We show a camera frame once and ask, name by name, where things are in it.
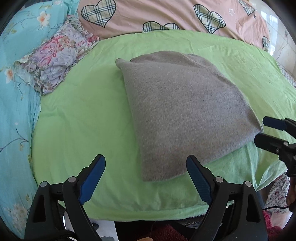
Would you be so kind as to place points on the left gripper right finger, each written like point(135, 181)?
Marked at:
point(234, 211)

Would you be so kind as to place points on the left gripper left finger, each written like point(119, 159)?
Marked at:
point(57, 211)

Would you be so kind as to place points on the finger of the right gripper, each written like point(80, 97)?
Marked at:
point(279, 124)
point(269, 143)

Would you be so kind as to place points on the beige knit sweater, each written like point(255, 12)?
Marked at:
point(182, 105)

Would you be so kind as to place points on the pink heart pattern quilt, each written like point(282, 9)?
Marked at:
point(233, 19)

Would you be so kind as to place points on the floral ruffled pillow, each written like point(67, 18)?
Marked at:
point(47, 66)

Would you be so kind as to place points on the turquoise floral quilt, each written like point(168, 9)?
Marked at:
point(25, 30)

